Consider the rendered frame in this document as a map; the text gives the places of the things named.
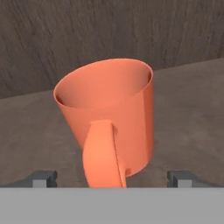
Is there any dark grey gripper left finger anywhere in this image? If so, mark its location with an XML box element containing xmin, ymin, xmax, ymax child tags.
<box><xmin>0</xmin><ymin>171</ymin><xmax>58</xmax><ymax>188</ymax></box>

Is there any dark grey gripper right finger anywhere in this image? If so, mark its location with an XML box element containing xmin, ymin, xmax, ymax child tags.
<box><xmin>166</xmin><ymin>171</ymin><xmax>223</xmax><ymax>188</ymax></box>

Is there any orange mug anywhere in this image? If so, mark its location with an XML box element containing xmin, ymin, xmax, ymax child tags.
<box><xmin>52</xmin><ymin>58</ymin><xmax>155</xmax><ymax>188</ymax></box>

